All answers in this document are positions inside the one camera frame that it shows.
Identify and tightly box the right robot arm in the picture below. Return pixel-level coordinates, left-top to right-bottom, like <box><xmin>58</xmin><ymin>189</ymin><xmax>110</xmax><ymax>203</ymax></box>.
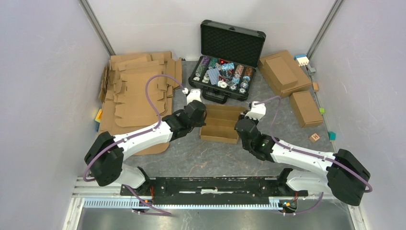
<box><xmin>235</xmin><ymin>118</ymin><xmax>372</xmax><ymax>206</ymax></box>

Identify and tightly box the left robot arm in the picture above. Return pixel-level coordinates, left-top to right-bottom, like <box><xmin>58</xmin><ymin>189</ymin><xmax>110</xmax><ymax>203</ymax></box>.
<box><xmin>83</xmin><ymin>100</ymin><xmax>207</xmax><ymax>195</ymax></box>

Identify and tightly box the small folded cardboard box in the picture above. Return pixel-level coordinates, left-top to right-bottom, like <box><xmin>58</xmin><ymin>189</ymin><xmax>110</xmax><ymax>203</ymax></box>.
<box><xmin>289</xmin><ymin>91</ymin><xmax>324</xmax><ymax>128</ymax></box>

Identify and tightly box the large folded cardboard box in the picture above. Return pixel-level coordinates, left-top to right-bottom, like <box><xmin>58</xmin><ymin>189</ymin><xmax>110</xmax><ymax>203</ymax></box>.
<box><xmin>258</xmin><ymin>50</ymin><xmax>312</xmax><ymax>98</ymax></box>

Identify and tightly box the black poker chip case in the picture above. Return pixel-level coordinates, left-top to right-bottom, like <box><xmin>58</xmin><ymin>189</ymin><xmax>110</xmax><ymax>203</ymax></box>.
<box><xmin>188</xmin><ymin>20</ymin><xmax>266</xmax><ymax>104</ymax></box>

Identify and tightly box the wooden letter H cube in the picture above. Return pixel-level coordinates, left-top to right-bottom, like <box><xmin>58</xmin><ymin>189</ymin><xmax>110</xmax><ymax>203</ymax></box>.
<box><xmin>309</xmin><ymin>133</ymin><xmax>320</xmax><ymax>143</ymax></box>

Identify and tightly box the stack of flat cardboard blanks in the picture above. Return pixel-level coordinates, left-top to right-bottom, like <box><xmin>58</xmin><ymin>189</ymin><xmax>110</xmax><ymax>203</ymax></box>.
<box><xmin>99</xmin><ymin>51</ymin><xmax>182</xmax><ymax>136</ymax></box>

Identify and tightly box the small wooden cube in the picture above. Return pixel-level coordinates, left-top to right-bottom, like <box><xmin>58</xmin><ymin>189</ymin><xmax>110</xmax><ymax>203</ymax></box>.
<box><xmin>312</xmin><ymin>82</ymin><xmax>319</xmax><ymax>92</ymax></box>

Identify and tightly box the teal cube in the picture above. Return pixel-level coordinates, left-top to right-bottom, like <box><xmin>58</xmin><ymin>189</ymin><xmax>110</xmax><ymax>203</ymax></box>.
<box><xmin>327</xmin><ymin>131</ymin><xmax>336</xmax><ymax>141</ymax></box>

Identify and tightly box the grey toy block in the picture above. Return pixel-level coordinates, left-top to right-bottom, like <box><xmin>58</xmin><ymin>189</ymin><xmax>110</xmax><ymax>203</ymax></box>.
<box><xmin>307</xmin><ymin>67</ymin><xmax>316</xmax><ymax>76</ymax></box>

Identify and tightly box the blue white toy block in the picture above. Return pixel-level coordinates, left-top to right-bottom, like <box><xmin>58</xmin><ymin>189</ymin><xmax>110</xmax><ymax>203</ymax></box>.
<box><xmin>294</xmin><ymin>54</ymin><xmax>310</xmax><ymax>67</ymax></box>

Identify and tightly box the orange yellow block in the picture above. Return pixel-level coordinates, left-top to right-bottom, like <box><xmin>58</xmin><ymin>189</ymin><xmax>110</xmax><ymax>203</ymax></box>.
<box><xmin>94</xmin><ymin>108</ymin><xmax>102</xmax><ymax>132</ymax></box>

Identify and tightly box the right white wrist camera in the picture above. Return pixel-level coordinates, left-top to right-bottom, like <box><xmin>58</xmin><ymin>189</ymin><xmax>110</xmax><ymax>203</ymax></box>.
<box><xmin>245</xmin><ymin>101</ymin><xmax>266</xmax><ymax>121</ymax></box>

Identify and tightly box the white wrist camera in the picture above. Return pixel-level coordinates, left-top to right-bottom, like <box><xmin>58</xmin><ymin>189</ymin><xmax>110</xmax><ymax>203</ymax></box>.
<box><xmin>245</xmin><ymin>101</ymin><xmax>266</xmax><ymax>121</ymax></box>
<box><xmin>182</xmin><ymin>88</ymin><xmax>202</xmax><ymax>104</ymax></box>

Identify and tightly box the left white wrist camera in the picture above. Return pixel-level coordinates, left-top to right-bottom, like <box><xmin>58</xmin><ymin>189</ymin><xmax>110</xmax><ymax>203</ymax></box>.
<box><xmin>182</xmin><ymin>88</ymin><xmax>202</xmax><ymax>104</ymax></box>

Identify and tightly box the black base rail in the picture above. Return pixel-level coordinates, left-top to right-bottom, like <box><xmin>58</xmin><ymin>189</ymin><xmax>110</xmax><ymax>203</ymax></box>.
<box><xmin>135</xmin><ymin>176</ymin><xmax>308</xmax><ymax>205</ymax></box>

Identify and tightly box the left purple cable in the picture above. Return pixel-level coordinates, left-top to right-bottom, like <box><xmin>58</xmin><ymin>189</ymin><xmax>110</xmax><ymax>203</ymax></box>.
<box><xmin>83</xmin><ymin>74</ymin><xmax>188</xmax><ymax>217</ymax></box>

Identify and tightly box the purple cable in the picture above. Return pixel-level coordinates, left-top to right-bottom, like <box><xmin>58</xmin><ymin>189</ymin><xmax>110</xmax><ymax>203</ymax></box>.
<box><xmin>253</xmin><ymin>96</ymin><xmax>373</xmax><ymax>217</ymax></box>
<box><xmin>83</xmin><ymin>74</ymin><xmax>188</xmax><ymax>217</ymax></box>

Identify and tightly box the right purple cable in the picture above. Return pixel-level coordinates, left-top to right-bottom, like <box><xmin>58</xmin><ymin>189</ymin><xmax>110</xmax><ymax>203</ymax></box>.
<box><xmin>253</xmin><ymin>96</ymin><xmax>373</xmax><ymax>217</ymax></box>

